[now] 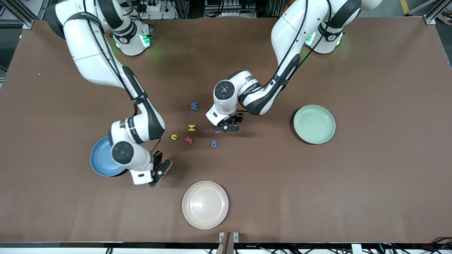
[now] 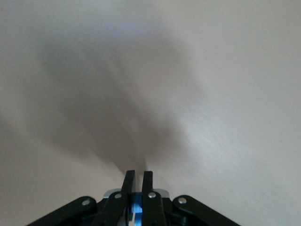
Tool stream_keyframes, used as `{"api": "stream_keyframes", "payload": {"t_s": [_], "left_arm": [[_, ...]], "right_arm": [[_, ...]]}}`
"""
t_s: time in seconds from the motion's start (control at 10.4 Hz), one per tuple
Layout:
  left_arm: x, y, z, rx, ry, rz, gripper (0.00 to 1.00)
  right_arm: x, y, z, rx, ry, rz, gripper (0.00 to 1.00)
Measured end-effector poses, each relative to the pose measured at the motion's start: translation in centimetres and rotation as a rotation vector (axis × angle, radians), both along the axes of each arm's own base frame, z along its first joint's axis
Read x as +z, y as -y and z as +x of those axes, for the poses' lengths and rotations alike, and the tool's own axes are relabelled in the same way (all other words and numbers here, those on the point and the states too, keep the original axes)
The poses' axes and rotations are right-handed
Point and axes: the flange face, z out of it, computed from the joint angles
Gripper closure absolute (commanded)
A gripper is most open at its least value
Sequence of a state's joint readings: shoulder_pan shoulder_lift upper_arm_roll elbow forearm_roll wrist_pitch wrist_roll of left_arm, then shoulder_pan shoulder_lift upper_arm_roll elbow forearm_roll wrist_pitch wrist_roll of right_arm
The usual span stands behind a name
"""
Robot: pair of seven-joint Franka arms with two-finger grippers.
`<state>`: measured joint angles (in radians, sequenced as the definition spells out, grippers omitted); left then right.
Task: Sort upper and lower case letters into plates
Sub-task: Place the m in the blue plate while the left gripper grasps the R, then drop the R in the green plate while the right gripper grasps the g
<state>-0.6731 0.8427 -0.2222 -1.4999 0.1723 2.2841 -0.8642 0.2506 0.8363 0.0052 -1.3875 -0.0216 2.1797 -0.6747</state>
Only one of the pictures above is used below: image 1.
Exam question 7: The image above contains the beige plate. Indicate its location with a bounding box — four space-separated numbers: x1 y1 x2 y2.
182 181 229 230

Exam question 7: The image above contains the blue plate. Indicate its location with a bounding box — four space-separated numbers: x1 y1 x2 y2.
90 136 127 177

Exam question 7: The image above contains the green plate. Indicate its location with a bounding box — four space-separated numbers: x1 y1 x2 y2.
293 105 336 144

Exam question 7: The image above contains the background equipment rack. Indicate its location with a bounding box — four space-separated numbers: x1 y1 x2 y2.
203 0 258 19

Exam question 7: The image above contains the white power strip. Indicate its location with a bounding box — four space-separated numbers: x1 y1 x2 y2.
136 0 177 20

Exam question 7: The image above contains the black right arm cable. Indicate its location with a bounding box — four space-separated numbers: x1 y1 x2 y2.
83 0 163 166

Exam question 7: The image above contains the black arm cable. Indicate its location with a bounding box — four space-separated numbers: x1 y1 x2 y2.
83 0 163 166
231 0 332 123

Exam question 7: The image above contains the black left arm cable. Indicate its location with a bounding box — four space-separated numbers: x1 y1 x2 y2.
231 0 332 123

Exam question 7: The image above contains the metal table edge bracket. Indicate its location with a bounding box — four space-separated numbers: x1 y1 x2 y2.
216 232 239 254

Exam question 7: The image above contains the aluminium frame post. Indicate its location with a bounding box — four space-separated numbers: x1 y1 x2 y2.
424 0 452 25
7 0 44 29

